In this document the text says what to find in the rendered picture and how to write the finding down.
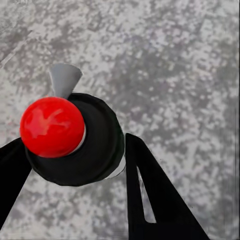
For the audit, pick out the insectifuge atomizer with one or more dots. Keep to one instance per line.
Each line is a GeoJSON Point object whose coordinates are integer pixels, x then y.
{"type": "Point", "coordinates": [72, 139]}

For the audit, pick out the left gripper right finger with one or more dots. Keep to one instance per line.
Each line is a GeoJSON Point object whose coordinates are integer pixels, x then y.
{"type": "Point", "coordinates": [174, 219]}

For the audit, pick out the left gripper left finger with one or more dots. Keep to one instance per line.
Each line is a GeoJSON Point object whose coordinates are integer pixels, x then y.
{"type": "Point", "coordinates": [14, 171]}

